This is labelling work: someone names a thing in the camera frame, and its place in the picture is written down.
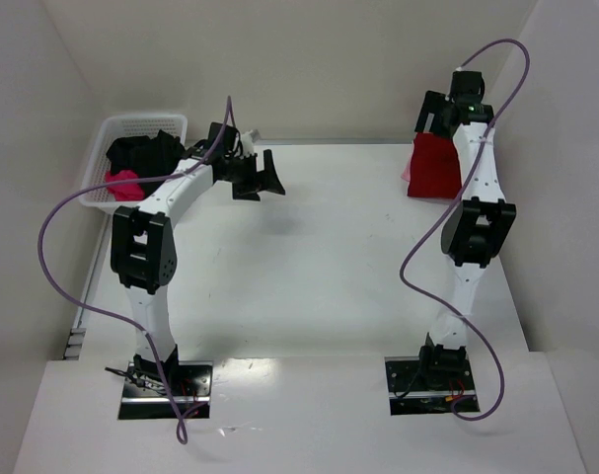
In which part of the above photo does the dark red t shirt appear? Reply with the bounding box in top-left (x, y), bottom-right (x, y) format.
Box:
top-left (408, 133), bottom-right (462, 200)

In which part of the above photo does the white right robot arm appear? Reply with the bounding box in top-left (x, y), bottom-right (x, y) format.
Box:
top-left (419, 69), bottom-right (516, 390)

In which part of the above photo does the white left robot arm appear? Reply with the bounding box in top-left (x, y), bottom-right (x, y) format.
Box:
top-left (111, 149), bottom-right (285, 386)

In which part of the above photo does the folded pink t shirt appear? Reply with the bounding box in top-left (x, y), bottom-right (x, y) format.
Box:
top-left (401, 156), bottom-right (412, 183)

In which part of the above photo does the black t shirt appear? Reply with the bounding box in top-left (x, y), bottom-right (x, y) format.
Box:
top-left (106, 130), bottom-right (186, 178)

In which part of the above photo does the magenta t shirt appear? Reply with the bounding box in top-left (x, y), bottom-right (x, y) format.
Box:
top-left (105, 170), bottom-right (145, 201)

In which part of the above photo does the white plastic basket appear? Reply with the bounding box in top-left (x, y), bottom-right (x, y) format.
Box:
top-left (78, 112), bottom-right (187, 215)

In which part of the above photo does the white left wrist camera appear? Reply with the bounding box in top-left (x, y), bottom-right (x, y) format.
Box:
top-left (238, 129), bottom-right (261, 159)

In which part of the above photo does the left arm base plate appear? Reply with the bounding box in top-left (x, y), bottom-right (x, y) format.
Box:
top-left (117, 361), bottom-right (213, 421)

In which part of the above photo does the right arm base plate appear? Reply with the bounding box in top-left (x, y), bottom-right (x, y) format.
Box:
top-left (385, 357), bottom-right (480, 416)

